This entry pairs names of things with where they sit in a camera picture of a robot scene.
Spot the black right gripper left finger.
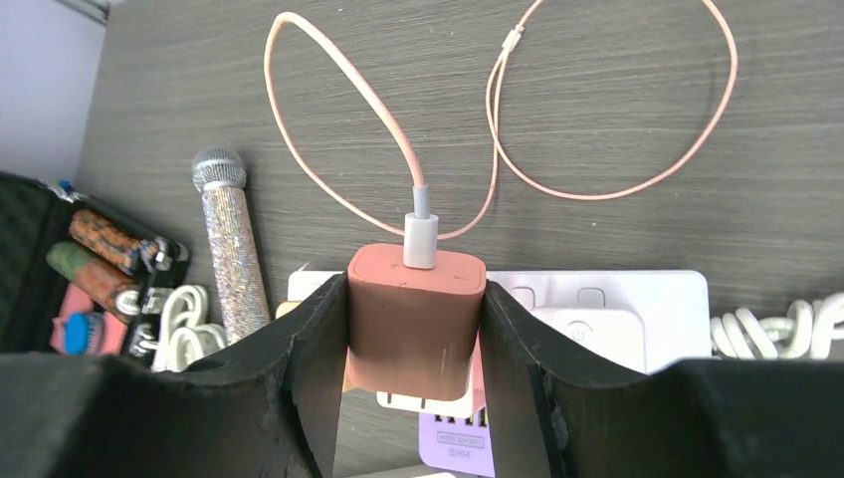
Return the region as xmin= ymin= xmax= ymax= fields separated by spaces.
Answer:
xmin=1 ymin=275 xmax=348 ymax=477

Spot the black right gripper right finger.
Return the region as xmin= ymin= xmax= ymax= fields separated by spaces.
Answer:
xmin=480 ymin=282 xmax=843 ymax=477

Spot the pink cube socket adapter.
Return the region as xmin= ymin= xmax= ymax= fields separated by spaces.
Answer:
xmin=375 ymin=336 xmax=490 ymax=420

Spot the tan cube socket adapter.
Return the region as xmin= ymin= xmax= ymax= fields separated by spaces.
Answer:
xmin=275 ymin=301 xmax=301 ymax=319

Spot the pink charger with cable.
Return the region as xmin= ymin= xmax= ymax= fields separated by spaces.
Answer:
xmin=263 ymin=0 xmax=739 ymax=402

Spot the purple power strip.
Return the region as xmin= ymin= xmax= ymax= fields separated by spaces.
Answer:
xmin=418 ymin=408 xmax=495 ymax=477

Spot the white multicolour power strip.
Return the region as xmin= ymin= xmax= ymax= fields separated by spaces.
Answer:
xmin=287 ymin=269 xmax=712 ymax=374

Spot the blue round chip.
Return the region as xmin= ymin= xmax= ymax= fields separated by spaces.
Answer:
xmin=64 ymin=312 xmax=104 ymax=356

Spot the black poker chip case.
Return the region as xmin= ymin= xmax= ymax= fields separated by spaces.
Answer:
xmin=1 ymin=172 xmax=190 ymax=365

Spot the white coiled power cable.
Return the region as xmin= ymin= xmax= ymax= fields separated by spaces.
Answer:
xmin=149 ymin=283 xmax=229 ymax=374

